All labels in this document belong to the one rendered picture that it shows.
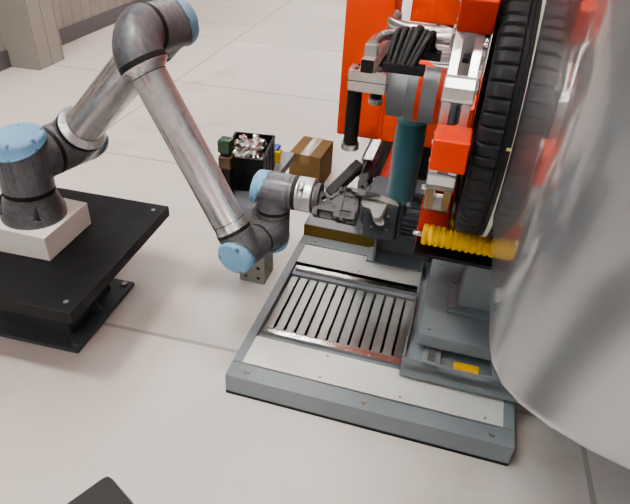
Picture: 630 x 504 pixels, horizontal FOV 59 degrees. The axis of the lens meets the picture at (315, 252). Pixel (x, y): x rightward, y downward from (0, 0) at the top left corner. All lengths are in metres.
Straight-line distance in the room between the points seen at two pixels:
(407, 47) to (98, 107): 0.88
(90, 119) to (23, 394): 0.83
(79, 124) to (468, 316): 1.28
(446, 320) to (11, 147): 1.33
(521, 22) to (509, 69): 0.10
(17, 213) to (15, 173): 0.13
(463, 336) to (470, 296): 0.13
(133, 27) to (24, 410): 1.11
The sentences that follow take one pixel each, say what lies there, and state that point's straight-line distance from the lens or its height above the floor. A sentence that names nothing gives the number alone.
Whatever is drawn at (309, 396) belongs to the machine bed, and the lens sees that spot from 1.64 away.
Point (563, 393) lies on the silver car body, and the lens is 0.73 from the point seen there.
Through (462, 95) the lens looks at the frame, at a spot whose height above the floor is 0.95.
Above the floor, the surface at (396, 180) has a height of 0.55.
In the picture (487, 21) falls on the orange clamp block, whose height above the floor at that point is 1.08.
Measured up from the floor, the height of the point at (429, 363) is 0.17.
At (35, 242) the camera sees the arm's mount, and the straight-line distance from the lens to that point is 1.85.
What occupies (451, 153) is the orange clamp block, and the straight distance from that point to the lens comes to 1.17.
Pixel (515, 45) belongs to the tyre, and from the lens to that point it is 1.21.
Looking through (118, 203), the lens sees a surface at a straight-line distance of 2.11.
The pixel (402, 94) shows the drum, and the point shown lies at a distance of 1.46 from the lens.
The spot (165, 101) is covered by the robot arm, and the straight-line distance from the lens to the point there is 1.36.
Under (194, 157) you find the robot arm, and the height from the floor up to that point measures 0.75.
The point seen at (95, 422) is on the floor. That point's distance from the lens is 1.76.
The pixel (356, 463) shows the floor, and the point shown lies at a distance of 1.62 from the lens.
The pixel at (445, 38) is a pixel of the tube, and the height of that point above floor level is 1.00.
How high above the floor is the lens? 1.33
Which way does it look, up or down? 35 degrees down
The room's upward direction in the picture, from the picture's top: 3 degrees clockwise
